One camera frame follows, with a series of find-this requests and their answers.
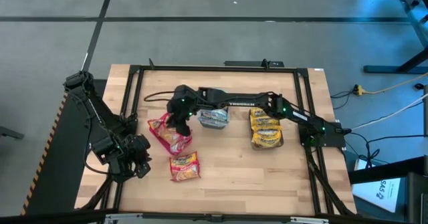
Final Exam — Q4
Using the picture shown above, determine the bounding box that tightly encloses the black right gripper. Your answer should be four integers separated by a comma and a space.
166, 85, 201, 137

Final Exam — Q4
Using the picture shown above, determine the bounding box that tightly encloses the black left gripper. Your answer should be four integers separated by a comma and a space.
108, 134, 152, 185

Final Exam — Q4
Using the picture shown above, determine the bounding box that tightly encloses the red Maruchan noodle pack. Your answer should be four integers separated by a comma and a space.
148, 112, 178, 141
163, 130, 193, 155
169, 150, 201, 183

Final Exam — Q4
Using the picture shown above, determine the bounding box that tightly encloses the blue-trimmed Maruchan noodle pack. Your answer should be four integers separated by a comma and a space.
199, 108, 231, 120
199, 118, 231, 129

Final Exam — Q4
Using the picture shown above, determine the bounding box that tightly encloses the teal plastic bin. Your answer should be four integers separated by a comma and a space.
199, 88, 232, 130

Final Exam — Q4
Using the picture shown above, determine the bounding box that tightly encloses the yellow Maruchan noodle pack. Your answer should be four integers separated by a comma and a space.
251, 133, 284, 150
249, 116, 280, 127
251, 124, 284, 136
249, 106, 279, 118

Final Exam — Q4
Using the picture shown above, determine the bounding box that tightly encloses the pink plastic bin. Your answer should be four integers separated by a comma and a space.
146, 112, 194, 156

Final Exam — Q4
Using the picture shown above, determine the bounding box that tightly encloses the black hazard-striped side platform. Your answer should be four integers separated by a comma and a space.
21, 78, 108, 217

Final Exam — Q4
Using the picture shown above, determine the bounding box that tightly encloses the grey furniture foot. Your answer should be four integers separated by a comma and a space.
0, 126, 26, 140

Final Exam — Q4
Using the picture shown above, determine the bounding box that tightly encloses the white printed sheet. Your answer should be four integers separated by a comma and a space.
350, 158, 402, 214

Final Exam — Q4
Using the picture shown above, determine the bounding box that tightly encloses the black desk foot bar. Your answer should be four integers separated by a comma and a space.
347, 156, 427, 185

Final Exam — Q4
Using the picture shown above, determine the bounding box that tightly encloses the black desk leg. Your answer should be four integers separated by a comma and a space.
362, 0, 428, 74

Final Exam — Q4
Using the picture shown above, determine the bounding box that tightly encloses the black box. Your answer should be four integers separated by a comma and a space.
406, 172, 428, 224

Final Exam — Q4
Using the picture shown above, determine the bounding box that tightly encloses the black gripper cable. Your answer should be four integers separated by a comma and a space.
143, 90, 177, 103
82, 140, 116, 177

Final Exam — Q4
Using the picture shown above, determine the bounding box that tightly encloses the black bracket bar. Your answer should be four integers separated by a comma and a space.
223, 59, 285, 68

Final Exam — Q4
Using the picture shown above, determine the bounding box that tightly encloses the silver camera mount bar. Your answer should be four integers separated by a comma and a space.
103, 213, 330, 224

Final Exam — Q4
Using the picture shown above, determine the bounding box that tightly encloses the yellow extension cable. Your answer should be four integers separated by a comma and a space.
356, 72, 428, 95

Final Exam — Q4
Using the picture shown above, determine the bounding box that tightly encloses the white cable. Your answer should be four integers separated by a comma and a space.
350, 93, 428, 131

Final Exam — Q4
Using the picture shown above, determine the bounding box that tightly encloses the black floor cable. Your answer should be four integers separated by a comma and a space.
346, 132, 428, 144

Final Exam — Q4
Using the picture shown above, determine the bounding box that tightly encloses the grey vertical post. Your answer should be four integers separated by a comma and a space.
423, 85, 428, 175

